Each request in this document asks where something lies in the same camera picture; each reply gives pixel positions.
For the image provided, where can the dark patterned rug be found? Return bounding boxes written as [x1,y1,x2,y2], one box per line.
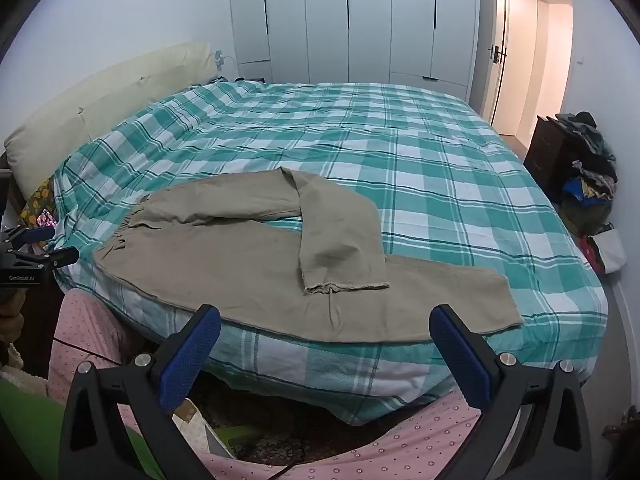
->
[190,375,416,463]

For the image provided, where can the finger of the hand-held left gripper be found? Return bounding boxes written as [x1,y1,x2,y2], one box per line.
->
[5,225,57,251]
[12,246,80,272]

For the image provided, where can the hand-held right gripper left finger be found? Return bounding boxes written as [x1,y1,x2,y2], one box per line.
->
[59,303,236,480]

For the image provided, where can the pile of clothes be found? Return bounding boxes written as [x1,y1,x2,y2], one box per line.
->
[555,111,618,238]

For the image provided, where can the white wardrobe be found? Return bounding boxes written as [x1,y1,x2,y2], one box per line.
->
[227,0,481,103]

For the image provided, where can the black cable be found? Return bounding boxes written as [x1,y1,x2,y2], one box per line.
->
[52,338,125,366]

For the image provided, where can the white door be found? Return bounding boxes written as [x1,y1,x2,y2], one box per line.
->
[482,0,511,123]

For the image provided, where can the green plaid bed sheet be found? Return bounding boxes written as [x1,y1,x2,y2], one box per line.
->
[47,80,610,427]

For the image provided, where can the pink dotted pajama pants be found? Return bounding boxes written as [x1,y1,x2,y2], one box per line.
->
[47,287,531,480]

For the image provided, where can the khaki pants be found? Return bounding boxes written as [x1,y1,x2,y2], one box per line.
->
[92,167,525,345]

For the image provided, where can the yellow floral cloth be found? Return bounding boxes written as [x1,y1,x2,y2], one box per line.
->
[20,177,57,227]

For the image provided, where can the dark wooden dresser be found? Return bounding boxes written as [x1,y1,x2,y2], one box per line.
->
[522,115,576,206]

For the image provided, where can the cream padded headboard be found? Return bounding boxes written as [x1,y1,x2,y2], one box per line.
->
[4,42,216,196]

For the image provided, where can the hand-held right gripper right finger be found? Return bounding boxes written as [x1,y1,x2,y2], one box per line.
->
[429,303,593,480]

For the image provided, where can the green mat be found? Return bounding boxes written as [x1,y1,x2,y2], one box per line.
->
[0,377,166,480]

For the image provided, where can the white paper bag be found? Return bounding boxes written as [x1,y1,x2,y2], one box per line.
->
[170,397,236,461]

